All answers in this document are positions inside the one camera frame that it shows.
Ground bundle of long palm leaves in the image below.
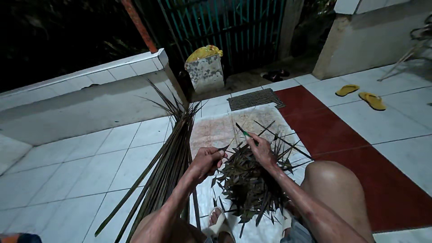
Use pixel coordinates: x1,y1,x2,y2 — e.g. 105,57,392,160
94,80,207,243

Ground grey ribbed doormat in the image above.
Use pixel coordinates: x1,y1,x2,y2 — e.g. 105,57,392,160
227,88,286,111

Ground yellow flip-flop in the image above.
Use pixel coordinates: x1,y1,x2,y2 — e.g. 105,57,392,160
335,84,360,97
358,92,387,111

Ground dark blue and orange object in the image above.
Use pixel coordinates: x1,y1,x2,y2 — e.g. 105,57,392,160
0,233,43,243

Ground pair of dark sandals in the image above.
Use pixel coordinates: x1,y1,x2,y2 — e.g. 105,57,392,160
261,69,290,83

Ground concrete gate post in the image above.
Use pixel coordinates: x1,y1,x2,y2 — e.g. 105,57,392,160
277,0,305,61

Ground white stained sheet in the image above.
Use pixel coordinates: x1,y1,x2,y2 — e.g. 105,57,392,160
189,103,314,243

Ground green barred gate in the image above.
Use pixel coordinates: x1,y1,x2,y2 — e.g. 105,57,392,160
157,0,286,75

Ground person's left hand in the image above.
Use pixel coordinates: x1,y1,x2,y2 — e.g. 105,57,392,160
190,147,228,184

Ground person's left forearm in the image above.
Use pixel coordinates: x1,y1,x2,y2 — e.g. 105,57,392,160
130,166,202,243

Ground rusty orange metal pole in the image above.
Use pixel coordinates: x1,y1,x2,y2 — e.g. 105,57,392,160
121,0,158,54

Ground long thin leaf strip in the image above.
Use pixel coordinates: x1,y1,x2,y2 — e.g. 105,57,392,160
254,120,314,160

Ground metal frame with thin legs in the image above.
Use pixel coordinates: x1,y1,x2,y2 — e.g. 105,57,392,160
377,23,432,82

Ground speckled concrete block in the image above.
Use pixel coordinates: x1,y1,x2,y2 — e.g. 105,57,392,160
185,55,225,94

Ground pile of cut leaf pieces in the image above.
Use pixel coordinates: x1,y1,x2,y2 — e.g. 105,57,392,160
211,133,294,238

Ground person's right forearm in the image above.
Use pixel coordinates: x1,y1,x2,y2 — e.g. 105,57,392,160
267,165,369,243

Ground person's right hand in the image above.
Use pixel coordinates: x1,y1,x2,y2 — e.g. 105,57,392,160
245,132,278,171

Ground knife with green handle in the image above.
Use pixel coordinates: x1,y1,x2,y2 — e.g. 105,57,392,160
235,122,260,147

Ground person's legs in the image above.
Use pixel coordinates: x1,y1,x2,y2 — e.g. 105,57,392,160
132,160,376,243

